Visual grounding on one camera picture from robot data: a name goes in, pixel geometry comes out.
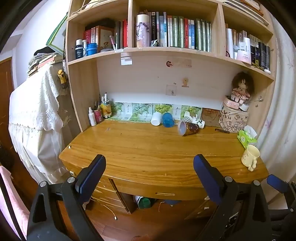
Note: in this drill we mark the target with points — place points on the wooden bookshelf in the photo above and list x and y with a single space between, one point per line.
83 92

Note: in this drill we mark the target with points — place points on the pink round box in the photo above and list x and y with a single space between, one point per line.
230 103

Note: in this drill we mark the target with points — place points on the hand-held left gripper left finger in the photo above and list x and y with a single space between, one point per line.
91 178

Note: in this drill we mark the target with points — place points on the row of grape picture cards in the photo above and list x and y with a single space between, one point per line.
138 110

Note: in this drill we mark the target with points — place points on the pink and white bottle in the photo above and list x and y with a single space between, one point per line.
244 52

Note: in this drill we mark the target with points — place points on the pink towel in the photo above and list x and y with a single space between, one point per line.
12 197

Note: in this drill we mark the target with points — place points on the red can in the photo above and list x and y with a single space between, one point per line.
98 115

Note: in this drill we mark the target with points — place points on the brown cup with purple inside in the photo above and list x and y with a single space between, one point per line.
189 128

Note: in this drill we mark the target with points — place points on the blue jar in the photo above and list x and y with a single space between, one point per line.
92 49

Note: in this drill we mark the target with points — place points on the row of black boxes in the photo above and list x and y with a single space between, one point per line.
260 55

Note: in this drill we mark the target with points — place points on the green framed picture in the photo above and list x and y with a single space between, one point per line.
56 38

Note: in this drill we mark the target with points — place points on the red books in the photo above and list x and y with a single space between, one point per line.
123 33

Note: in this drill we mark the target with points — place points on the dark blue bottle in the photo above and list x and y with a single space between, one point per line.
79 49

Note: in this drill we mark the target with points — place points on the yellow pen holder with pens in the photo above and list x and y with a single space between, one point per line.
106 110

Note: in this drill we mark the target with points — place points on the blue cup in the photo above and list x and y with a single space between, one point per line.
167 120

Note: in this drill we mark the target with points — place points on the plain white cup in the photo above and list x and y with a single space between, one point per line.
156 118

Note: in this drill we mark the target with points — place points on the green tissue pack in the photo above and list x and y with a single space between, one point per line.
246 138

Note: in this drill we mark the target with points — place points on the row of books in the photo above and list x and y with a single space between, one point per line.
185 32

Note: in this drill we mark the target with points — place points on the white cup with black print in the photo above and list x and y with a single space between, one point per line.
199 122

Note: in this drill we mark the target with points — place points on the cream mug with feet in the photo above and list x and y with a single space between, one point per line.
249 156

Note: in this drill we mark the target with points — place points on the white spray bottle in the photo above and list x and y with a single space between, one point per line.
92 118

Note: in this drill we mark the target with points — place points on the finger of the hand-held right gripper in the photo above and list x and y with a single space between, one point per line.
278 184

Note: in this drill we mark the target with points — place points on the rag doll with brown hair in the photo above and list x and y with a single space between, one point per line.
241 89

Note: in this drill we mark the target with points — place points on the yellow toy vehicle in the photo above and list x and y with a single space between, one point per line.
62 76

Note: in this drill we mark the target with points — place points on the letter-print storage box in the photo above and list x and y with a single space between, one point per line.
234 121

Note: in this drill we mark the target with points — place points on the white lace cloth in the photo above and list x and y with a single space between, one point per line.
34 111

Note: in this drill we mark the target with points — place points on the dark pen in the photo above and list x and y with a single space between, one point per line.
222 131

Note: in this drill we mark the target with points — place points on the white floral curtain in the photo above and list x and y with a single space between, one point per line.
282 104

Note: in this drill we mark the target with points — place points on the stack of old books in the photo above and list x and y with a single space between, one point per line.
44 61

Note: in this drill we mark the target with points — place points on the pink floral cylinder tube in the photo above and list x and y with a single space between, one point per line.
142 31

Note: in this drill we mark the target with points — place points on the brown wooden plaque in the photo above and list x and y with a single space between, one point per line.
210 117

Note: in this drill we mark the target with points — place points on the wooden desk with drawers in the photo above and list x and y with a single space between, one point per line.
148 150

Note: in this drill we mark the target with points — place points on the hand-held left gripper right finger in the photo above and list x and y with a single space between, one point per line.
207 178

